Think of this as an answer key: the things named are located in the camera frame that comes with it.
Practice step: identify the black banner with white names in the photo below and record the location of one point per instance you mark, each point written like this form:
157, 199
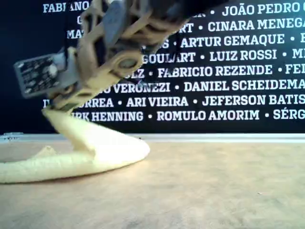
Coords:
238, 126

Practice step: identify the brown felt table cover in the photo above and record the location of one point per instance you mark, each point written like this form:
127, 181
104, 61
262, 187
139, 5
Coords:
166, 202

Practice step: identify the yellow microfibre cloth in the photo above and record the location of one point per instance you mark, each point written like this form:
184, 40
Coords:
107, 152

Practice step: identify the right wrist camera circuit board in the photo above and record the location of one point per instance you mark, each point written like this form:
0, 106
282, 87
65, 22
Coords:
35, 76

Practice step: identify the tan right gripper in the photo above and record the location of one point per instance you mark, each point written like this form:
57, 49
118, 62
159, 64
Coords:
90, 47

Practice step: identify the aluminium frame rail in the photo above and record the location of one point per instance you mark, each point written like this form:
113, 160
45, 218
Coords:
214, 138

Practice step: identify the tan and black right robot arm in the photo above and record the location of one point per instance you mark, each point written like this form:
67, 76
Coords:
181, 7

